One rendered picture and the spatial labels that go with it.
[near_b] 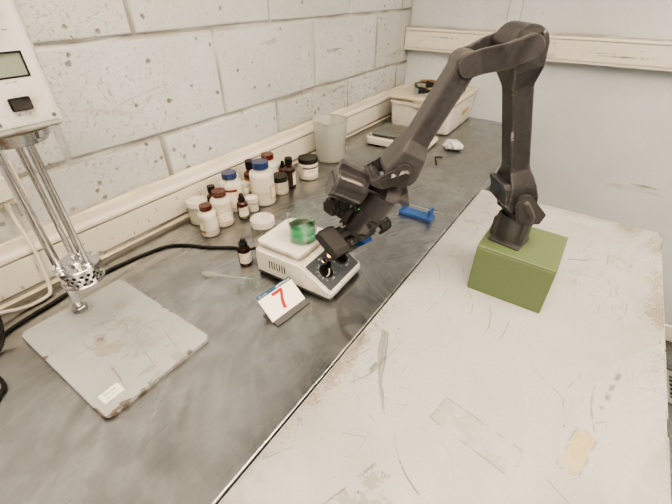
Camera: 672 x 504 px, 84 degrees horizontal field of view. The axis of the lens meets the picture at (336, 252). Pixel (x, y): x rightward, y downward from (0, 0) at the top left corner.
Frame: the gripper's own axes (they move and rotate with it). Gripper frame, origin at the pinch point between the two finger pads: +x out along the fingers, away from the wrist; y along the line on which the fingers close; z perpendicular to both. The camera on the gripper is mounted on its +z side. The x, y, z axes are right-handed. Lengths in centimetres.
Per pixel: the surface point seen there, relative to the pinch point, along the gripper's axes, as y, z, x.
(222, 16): -14, 71, -5
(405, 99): -99, 50, 13
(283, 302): 15.4, -2.1, 8.7
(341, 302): 6.2, -9.1, 5.6
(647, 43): -139, -1, -48
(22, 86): 44, 28, -21
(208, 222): 10.4, 29.2, 22.7
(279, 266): 10.7, 5.3, 9.0
